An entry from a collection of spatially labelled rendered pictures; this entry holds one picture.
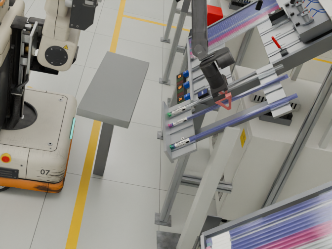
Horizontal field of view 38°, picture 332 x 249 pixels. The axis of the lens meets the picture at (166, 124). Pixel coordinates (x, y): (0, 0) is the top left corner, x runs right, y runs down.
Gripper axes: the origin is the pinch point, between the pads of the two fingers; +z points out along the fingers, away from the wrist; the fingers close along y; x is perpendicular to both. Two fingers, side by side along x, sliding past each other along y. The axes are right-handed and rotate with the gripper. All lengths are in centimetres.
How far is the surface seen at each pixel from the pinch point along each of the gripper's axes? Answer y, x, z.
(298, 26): 28.6, -37.8, -0.2
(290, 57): 18.3, -29.7, 5.4
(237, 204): 18, 23, 74
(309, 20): 27, -43, -1
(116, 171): 51, 81, 47
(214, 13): 120, -4, 18
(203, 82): 35.3, 9.9, 8.8
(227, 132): -6.3, 5.0, 9.6
